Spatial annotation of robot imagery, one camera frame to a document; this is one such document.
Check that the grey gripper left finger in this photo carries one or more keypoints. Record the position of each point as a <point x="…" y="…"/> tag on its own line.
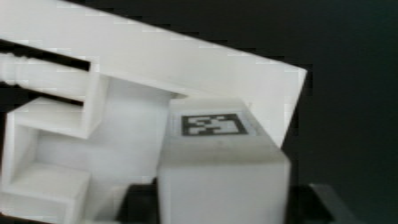
<point x="139" y="210"/>

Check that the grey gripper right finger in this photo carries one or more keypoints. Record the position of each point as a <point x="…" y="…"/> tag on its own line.
<point x="317" y="206"/>

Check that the white chair leg front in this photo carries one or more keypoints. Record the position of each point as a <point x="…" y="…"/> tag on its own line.
<point x="223" y="168"/>

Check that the white front fence bar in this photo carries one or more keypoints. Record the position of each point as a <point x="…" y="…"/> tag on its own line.
<point x="157" y="57"/>

